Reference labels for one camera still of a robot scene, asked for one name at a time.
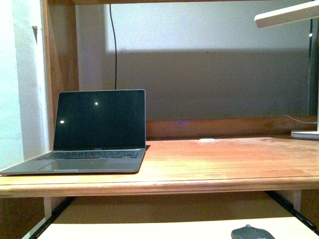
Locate dark grey computer mouse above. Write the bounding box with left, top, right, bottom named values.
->
left=231, top=225, right=275, bottom=239

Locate grey open laptop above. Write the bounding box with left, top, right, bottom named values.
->
left=1, top=89, right=146, bottom=176

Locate black hanging cable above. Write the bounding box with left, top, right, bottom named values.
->
left=109, top=4, right=118, bottom=90

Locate wooden desk with hutch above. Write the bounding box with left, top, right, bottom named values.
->
left=0, top=0, right=319, bottom=239

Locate pull-out keyboard tray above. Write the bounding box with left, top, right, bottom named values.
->
left=29, top=191, right=319, bottom=239

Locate white desk lamp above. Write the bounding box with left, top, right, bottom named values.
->
left=254, top=0, right=319, bottom=140

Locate white lamp cable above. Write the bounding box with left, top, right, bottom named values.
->
left=283, top=115, right=319, bottom=124

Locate white round cable grommet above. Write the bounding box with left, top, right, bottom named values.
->
left=199, top=138, right=216, bottom=142

